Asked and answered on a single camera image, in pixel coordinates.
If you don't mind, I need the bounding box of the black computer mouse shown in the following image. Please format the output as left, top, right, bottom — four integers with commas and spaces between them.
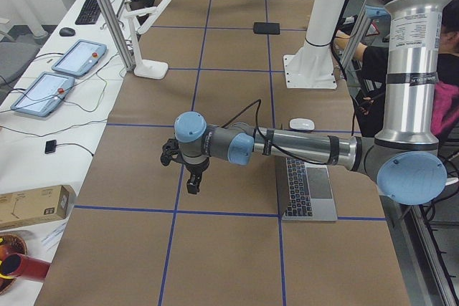
59, 27, 76, 37

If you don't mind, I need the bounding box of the white desk lamp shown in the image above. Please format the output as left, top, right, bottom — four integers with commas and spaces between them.
123, 0, 172, 80

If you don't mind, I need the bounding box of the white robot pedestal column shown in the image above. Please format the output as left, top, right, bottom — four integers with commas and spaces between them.
283, 0, 345, 90

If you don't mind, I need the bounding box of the person in black shirt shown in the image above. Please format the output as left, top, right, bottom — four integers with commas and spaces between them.
354, 0, 458, 143

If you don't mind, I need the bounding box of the upper blue teach pendant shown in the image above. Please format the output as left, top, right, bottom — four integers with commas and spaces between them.
52, 39, 107, 77

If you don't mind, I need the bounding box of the white computer mouse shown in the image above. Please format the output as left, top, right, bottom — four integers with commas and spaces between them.
289, 118, 315, 131

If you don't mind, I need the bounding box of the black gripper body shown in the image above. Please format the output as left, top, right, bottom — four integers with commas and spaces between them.
185, 162, 209, 181

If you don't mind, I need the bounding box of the cardboard box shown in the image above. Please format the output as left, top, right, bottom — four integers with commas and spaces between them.
1, 185, 75, 230

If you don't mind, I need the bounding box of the aluminium frame post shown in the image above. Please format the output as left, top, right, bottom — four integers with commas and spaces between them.
97, 0, 135, 71

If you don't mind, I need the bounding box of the lower blue teach pendant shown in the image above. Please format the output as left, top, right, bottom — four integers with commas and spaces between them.
10, 72, 75, 118

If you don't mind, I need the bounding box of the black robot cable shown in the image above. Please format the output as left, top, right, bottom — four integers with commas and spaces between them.
220, 99, 316, 166

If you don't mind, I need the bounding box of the small black puck device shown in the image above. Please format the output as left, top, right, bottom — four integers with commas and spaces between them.
44, 140, 57, 154

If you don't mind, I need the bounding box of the woven basket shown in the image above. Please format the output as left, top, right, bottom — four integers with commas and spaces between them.
0, 233, 28, 295

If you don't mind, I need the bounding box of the grey laptop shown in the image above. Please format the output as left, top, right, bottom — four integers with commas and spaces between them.
275, 157, 338, 222

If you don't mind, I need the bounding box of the black keyboard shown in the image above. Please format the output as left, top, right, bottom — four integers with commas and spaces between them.
75, 0, 101, 25

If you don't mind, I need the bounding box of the blue teach pendant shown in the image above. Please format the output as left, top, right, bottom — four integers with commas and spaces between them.
52, 39, 107, 77
10, 72, 75, 118

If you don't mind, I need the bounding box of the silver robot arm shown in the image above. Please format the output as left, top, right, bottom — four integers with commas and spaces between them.
161, 0, 451, 205

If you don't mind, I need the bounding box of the red cylinder bottle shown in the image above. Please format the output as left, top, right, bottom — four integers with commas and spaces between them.
1, 253, 50, 282

